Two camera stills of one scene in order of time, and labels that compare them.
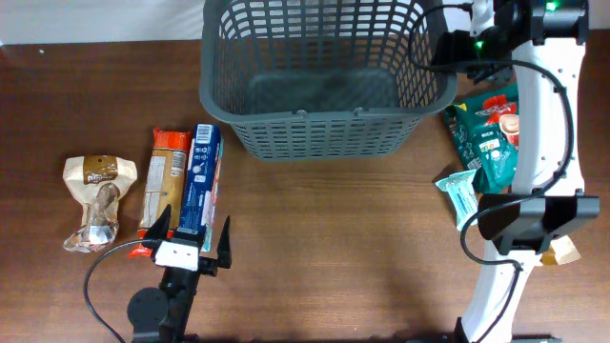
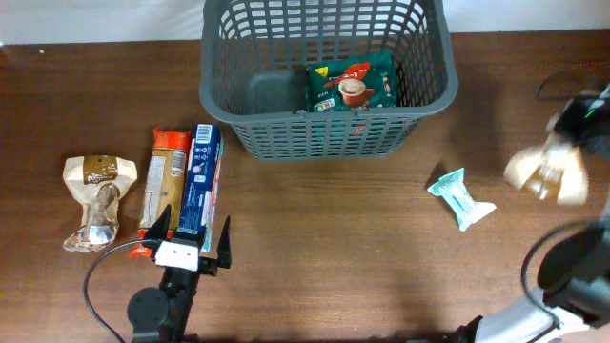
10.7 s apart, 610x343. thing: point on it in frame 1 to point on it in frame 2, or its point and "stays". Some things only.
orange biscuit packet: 164,186 stays
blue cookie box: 198,207 stays
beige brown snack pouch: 100,181 stays
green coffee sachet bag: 486,133 to 352,85
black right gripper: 451,48 to 567,125
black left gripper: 224,255 stays
